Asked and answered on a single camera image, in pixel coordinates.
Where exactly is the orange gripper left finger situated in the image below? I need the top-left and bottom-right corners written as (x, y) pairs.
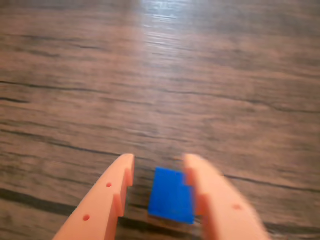
top-left (53, 153), bottom-right (136, 240)

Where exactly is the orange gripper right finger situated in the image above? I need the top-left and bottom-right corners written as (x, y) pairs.
top-left (183, 153), bottom-right (271, 240)

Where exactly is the blue cube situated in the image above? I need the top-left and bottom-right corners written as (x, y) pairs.
top-left (147, 166), bottom-right (196, 225)

